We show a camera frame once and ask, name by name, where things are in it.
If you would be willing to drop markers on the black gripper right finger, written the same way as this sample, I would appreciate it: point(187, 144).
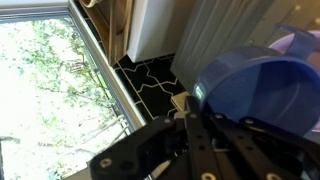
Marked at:
point(253, 146)

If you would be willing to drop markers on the blue plastic bowl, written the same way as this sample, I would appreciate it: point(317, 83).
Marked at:
point(266, 90)

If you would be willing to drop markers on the grey window frame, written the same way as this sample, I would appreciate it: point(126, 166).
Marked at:
point(106, 73)

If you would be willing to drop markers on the white microwave oven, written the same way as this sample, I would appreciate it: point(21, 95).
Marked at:
point(156, 26)

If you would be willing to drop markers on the purple plastic bowl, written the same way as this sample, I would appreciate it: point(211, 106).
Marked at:
point(311, 50)

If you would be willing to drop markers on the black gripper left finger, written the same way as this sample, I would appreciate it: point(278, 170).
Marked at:
point(196, 143)

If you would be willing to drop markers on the black silver toaster oven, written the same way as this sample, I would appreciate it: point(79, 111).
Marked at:
point(230, 30)

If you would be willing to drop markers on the light wooden tray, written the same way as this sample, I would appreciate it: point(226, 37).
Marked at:
point(113, 23)

